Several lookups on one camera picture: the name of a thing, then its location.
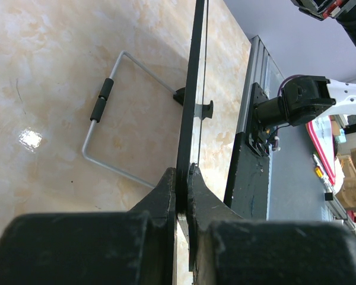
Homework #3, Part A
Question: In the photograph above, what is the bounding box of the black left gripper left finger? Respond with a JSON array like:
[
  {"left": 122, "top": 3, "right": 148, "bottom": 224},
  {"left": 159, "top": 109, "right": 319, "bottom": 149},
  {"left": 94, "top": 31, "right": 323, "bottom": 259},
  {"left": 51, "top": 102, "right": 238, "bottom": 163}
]
[{"left": 0, "top": 168, "right": 177, "bottom": 284}]

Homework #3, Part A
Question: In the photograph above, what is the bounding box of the black framed whiteboard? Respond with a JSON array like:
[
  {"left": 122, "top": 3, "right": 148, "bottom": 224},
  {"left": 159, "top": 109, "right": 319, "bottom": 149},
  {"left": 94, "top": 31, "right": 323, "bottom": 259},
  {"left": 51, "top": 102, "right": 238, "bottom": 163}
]
[{"left": 173, "top": 0, "right": 214, "bottom": 273}]

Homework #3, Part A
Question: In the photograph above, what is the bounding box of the aluminium frame rail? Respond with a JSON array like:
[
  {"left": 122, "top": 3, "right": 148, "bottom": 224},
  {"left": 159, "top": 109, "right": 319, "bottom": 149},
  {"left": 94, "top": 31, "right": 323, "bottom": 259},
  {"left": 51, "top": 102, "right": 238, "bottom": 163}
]
[{"left": 236, "top": 36, "right": 284, "bottom": 134}]

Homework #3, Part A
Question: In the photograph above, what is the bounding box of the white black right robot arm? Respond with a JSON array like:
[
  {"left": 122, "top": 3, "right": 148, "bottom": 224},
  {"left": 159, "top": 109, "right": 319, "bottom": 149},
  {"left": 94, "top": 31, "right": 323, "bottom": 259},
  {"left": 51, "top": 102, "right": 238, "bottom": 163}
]
[{"left": 252, "top": 1, "right": 356, "bottom": 129}]

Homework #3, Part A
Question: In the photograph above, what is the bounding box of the yellow white marker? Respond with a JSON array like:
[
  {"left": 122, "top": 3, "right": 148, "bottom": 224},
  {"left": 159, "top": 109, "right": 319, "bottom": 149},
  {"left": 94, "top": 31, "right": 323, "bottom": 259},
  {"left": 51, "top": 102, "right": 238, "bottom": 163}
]
[{"left": 313, "top": 153, "right": 335, "bottom": 193}]

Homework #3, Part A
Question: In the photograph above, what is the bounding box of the pink rimmed tray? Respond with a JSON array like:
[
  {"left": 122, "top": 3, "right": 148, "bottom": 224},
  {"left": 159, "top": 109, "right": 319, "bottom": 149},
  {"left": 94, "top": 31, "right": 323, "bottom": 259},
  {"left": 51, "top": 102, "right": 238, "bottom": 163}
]
[{"left": 306, "top": 116, "right": 336, "bottom": 186}]

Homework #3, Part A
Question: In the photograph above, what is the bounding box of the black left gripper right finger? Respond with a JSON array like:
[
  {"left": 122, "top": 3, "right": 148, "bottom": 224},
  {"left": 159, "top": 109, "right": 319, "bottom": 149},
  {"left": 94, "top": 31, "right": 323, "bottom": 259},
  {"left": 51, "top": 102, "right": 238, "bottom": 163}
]
[{"left": 187, "top": 164, "right": 356, "bottom": 284}]

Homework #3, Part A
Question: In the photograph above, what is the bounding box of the metal whiteboard stand wire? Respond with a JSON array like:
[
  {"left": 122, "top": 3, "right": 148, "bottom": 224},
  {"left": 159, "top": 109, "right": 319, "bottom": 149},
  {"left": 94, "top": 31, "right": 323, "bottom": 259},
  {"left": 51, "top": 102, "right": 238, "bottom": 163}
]
[{"left": 81, "top": 50, "right": 186, "bottom": 189}]

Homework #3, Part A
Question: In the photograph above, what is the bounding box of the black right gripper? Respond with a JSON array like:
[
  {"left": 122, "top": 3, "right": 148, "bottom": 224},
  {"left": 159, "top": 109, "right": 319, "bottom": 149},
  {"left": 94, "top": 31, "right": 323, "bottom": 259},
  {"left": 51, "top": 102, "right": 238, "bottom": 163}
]
[{"left": 291, "top": 0, "right": 356, "bottom": 47}]

